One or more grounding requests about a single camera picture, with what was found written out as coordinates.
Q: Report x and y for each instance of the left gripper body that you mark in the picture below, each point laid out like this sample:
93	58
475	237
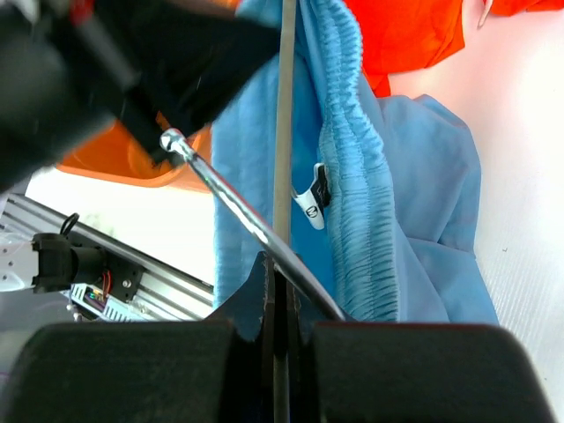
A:
65	77

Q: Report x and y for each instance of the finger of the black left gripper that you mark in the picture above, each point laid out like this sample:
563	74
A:
173	64

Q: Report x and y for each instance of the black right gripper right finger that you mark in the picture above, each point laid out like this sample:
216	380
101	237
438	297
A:
352	371

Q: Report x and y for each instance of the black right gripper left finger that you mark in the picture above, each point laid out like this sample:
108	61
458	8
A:
101	372

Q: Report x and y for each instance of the grey hanger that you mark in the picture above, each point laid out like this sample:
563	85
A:
251	211

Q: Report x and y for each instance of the light blue shorts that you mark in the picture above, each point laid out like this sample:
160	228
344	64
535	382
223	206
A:
404	179

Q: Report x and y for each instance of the orange shorts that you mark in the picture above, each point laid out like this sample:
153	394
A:
404	36

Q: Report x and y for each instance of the orange plastic basket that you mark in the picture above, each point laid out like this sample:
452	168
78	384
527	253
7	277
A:
115	156

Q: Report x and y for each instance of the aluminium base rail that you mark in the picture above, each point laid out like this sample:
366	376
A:
48	252

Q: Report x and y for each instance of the white slotted cable duct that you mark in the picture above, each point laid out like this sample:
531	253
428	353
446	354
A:
88	300

